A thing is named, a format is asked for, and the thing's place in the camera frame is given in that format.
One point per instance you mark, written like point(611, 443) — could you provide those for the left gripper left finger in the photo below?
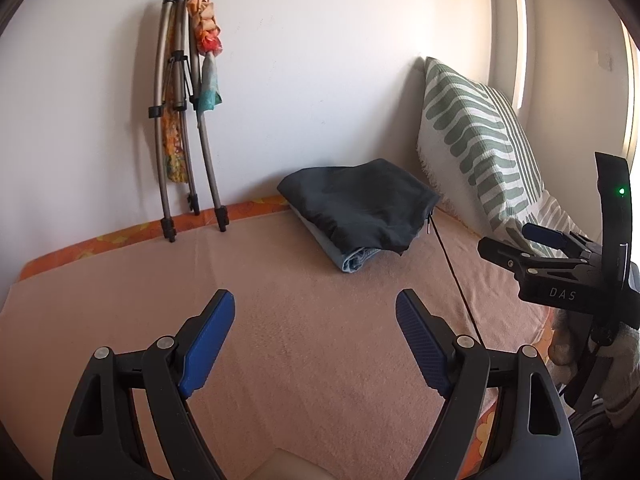
point(101, 436)

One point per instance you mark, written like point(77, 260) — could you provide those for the dark navy pants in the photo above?
point(373, 205)

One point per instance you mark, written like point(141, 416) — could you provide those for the green patterned white pillow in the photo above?
point(477, 157)

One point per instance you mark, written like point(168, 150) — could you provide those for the folded light blue jeans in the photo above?
point(348, 262)

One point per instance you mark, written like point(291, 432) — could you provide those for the pink blanket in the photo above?
point(300, 309)

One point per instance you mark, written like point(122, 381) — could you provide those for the silver folded tripod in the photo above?
point(167, 223)

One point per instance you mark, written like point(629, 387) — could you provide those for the colourful scarf on tripod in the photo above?
point(189, 45)

